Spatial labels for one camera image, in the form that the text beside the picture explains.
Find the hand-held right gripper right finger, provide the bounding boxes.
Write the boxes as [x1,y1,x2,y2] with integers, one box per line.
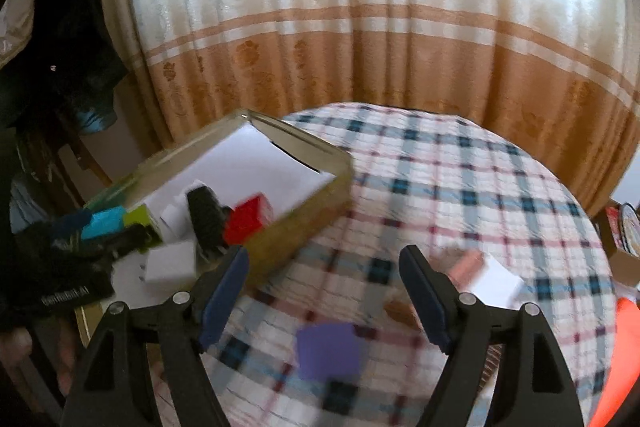
[399,244,586,427]

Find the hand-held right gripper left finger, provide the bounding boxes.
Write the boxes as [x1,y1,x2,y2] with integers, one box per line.
[60,245,250,427]

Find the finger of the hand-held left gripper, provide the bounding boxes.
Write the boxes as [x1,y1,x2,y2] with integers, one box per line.
[74,226,152,266]
[49,212,94,244]

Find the blue building block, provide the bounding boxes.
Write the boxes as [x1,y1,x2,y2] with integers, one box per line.
[80,206,127,240]

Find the green building block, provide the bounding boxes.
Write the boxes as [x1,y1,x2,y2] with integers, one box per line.
[122,204,163,243]

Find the white block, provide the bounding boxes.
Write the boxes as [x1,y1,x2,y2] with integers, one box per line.
[144,241,198,285]

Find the red building block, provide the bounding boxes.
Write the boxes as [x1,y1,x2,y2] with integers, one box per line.
[222,193,275,245]

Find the brown comb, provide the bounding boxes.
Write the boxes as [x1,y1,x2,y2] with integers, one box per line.
[186,186,233,258]

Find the purple block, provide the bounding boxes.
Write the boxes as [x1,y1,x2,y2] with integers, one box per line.
[296,322,362,383]

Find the gold tin box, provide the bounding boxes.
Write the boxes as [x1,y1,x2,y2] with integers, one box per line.
[75,109,355,348]

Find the person's left hand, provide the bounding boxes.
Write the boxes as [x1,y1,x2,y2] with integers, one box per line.
[0,324,84,395]

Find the small brown object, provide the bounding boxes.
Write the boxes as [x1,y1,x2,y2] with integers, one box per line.
[385,299,421,328]

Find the white patterned carton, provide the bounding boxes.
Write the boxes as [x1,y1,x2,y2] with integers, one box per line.
[467,254,525,310]

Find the blue cloth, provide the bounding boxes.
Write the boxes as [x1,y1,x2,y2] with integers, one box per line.
[75,104,117,134]

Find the white paper liner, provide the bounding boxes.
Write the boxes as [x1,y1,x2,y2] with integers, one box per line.
[112,127,337,308]

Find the plaid tablecloth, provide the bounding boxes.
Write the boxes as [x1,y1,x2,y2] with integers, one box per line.
[200,103,618,427]

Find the dark hanging clothing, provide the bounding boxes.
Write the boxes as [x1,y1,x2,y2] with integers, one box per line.
[0,0,126,132]

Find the cardboard box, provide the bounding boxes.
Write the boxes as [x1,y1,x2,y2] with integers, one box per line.
[597,202,640,290]

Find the red packet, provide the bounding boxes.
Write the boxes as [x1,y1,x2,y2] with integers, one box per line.
[605,207,623,250]

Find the orange cloth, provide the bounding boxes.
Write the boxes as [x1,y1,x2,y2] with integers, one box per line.
[590,297,640,427]

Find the decorative plate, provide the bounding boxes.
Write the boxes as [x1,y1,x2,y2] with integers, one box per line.
[620,202,640,258]

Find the beige orange curtain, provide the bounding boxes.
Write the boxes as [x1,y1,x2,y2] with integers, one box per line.
[95,0,640,218]

